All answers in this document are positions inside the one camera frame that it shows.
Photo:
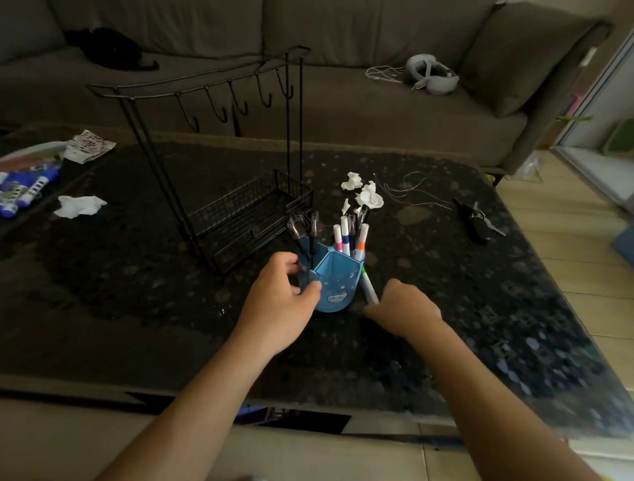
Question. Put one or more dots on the person's left hand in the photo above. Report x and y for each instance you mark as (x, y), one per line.
(270, 302)

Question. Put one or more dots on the person's right hand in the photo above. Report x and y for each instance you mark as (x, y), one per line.
(406, 312)

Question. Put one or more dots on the person's left thumb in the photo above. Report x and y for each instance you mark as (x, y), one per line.
(308, 295)

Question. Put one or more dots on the person's right fingers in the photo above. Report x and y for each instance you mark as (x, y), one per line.
(381, 307)

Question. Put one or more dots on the white marker with green band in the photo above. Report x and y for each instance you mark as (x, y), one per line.
(369, 288)

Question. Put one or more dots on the blue pen holder cup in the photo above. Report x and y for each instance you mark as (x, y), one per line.
(334, 282)

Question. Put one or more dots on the person's right forearm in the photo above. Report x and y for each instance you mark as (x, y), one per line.
(495, 406)

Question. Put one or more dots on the person's left forearm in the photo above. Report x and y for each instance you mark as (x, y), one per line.
(198, 416)

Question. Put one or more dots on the black pen with clip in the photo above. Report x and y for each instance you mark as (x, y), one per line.
(362, 215)
(295, 235)
(314, 238)
(352, 228)

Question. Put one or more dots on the white marker with pink band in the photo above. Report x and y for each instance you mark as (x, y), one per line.
(338, 238)

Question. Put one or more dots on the white marker with orange band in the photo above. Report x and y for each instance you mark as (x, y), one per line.
(361, 243)

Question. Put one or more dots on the white marker with blue band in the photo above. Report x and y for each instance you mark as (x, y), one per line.
(345, 235)

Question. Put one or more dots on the small white paper scrap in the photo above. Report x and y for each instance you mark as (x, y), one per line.
(345, 207)

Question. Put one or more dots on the black key fob with keys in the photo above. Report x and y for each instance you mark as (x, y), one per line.
(473, 220)

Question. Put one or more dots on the grey fabric sofa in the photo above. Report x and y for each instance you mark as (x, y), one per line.
(317, 104)

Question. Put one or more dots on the clear plastic bag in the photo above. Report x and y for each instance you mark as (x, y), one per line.
(527, 168)

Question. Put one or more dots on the white headset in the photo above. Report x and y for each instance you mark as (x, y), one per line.
(436, 77)

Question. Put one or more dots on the crumpled white tissue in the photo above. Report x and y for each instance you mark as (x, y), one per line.
(79, 205)

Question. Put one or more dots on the blue object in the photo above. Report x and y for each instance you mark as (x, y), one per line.
(625, 245)

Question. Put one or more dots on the printed paper wrapper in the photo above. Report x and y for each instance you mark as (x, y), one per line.
(89, 146)

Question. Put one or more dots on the grey sofa cushion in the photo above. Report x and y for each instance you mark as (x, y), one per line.
(525, 54)

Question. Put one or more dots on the green plastic stool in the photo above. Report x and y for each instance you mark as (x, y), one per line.
(619, 136)

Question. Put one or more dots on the pack of blue markers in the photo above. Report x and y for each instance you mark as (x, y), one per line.
(27, 178)

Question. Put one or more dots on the black cloth item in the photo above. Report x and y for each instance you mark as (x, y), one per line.
(109, 49)

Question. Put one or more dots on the sliding door frame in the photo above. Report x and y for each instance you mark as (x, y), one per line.
(594, 148)

